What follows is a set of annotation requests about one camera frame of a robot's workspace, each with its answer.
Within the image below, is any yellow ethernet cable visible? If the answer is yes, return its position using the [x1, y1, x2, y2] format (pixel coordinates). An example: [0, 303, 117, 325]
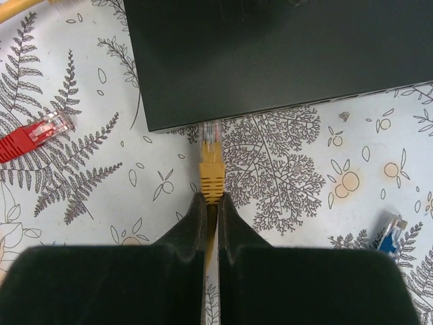
[0, 0, 227, 272]

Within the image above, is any floral table mat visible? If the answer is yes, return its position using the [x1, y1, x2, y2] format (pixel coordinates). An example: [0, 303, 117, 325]
[1, 1, 432, 324]

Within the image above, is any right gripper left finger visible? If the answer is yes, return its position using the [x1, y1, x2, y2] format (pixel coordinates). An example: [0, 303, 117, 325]
[1, 194, 207, 324]

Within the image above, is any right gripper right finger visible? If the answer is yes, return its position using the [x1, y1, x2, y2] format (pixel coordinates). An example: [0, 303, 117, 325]
[218, 195, 418, 324]

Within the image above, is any red ethernet cable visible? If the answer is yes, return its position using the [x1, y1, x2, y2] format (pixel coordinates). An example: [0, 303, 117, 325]
[0, 110, 76, 165]

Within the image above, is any blue ethernet cable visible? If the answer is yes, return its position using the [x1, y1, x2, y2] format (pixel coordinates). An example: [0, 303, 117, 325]
[373, 209, 409, 255]

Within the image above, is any black network switch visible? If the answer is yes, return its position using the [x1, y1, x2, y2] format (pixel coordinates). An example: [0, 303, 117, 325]
[124, 1, 432, 131]

